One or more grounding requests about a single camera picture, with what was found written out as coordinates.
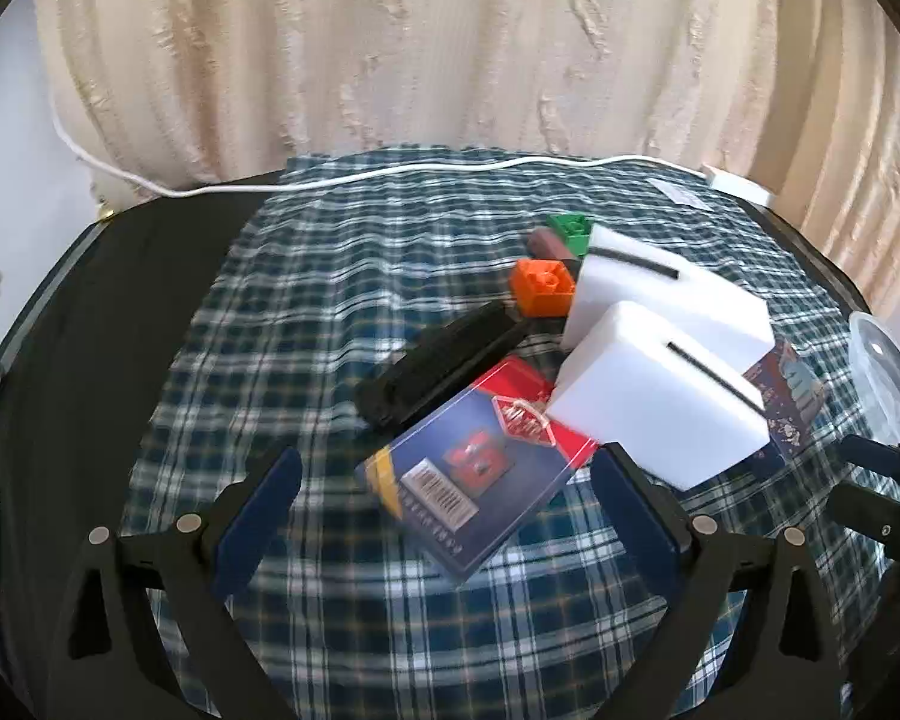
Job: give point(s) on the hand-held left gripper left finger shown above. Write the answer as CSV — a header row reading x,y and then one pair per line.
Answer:
x,y
259,514

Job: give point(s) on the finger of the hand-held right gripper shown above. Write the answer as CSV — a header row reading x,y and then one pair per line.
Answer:
x,y
866,510
874,454

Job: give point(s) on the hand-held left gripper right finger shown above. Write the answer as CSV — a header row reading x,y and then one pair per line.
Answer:
x,y
637,521

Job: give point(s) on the clear plastic bowl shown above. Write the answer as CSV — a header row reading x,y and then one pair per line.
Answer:
x,y
881,367

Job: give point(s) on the white sponge black stripe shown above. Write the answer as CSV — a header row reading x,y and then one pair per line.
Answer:
x,y
667,300
645,382

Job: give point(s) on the red and blue card box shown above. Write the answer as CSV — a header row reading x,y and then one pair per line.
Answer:
x,y
457,480

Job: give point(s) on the black comb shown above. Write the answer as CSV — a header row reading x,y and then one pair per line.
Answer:
x,y
442,360

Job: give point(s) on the orange toy block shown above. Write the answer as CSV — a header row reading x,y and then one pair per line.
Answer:
x,y
544,285

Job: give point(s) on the blue plaid cloth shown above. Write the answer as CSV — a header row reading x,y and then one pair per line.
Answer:
x,y
307,277

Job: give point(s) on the maroon rectangular box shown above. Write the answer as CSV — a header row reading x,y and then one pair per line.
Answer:
x,y
551,246

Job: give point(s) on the green toy block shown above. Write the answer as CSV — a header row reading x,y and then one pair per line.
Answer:
x,y
570,229

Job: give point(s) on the white power strip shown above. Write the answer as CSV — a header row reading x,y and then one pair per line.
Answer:
x,y
739,184

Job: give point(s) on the small brass fitting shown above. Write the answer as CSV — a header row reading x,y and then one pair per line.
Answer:
x,y
105,208

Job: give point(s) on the cream textured curtain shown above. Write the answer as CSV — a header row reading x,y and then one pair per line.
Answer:
x,y
420,45

